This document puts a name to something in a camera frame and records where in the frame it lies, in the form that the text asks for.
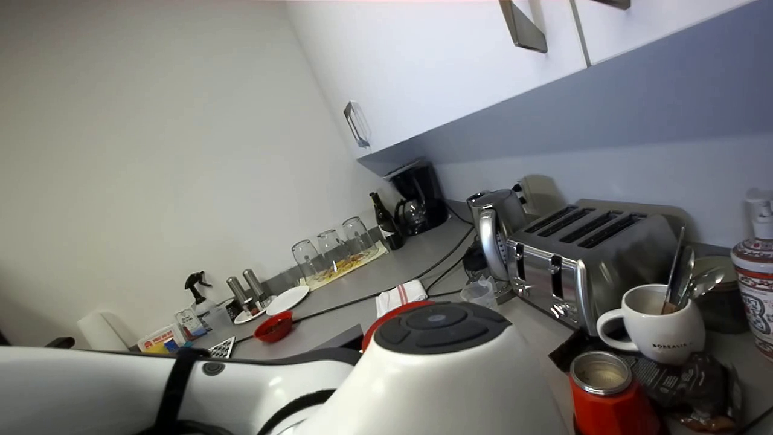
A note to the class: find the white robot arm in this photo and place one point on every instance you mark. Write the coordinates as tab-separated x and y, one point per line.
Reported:
445	368

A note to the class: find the patterned ceramic jar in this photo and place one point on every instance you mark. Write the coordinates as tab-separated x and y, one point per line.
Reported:
754	273

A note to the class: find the black coffee machine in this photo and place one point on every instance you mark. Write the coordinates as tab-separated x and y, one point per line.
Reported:
422	199

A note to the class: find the small clear measuring cup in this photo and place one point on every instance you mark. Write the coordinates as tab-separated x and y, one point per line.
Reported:
481	292

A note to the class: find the white upper cabinets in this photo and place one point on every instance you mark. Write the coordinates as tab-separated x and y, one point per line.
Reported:
400	67

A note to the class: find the red moka pot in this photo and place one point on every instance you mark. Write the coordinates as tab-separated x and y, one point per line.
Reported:
606	400

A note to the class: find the chrome four-slot toaster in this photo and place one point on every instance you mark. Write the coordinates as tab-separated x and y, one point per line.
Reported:
575	261

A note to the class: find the white mesh trivet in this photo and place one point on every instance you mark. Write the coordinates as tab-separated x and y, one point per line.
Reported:
222	348

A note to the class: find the steel electric kettle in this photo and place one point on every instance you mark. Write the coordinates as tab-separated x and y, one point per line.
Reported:
498	217

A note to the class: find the red silicone lid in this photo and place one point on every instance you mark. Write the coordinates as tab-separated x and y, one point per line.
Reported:
277	327

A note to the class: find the folded white red-striped towel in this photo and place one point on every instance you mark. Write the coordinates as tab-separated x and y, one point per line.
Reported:
406	292

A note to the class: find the white mug with cutlery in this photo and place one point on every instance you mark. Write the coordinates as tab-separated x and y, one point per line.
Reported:
639	324

